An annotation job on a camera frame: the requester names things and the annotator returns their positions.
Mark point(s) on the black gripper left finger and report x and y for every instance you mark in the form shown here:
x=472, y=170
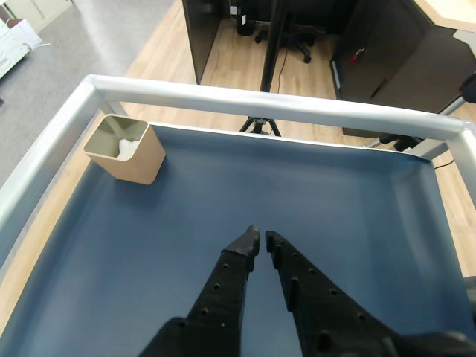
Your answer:
x=223, y=290

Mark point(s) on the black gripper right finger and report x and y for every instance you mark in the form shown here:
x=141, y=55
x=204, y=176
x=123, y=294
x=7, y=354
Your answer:
x=327, y=312

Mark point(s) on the beige box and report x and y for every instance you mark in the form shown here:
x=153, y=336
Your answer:
x=137, y=163

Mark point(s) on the blue-grey table mat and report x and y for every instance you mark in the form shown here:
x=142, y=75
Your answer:
x=186, y=223

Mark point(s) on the white crumpled tissue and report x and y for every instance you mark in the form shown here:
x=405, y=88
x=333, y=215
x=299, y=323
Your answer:
x=128, y=147

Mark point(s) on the black tripod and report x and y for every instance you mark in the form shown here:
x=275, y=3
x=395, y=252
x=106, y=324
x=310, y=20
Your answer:
x=273, y=44

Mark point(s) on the dark partition panel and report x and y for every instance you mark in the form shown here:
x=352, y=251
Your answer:
x=197, y=37

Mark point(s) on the red key tag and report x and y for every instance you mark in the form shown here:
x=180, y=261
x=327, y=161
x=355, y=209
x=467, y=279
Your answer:
x=356, y=56

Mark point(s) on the dark cabinet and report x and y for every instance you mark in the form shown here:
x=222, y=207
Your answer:
x=409, y=67

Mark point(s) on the black office chair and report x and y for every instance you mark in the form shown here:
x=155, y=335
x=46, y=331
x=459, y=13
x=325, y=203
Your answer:
x=297, y=39

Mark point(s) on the black waste bin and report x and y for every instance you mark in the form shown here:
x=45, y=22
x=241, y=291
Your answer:
x=245, y=26

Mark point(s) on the wooden desk top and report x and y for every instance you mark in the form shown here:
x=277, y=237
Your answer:
x=457, y=11

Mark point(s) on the silver table frame rail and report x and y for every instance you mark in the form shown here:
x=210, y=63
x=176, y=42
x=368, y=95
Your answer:
x=260, y=102

